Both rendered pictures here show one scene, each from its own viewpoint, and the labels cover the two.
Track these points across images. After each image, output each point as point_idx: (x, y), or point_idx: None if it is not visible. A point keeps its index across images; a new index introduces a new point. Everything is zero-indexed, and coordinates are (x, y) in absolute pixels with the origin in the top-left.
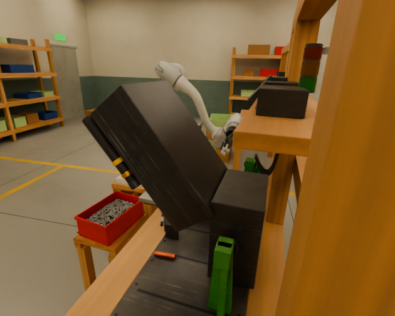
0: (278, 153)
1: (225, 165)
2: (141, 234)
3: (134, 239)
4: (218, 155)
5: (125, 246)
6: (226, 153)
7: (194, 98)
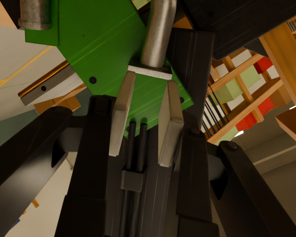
0: None
1: (210, 69)
2: None
3: (1, 20)
4: (204, 107)
5: (11, 26)
6: (165, 89)
7: None
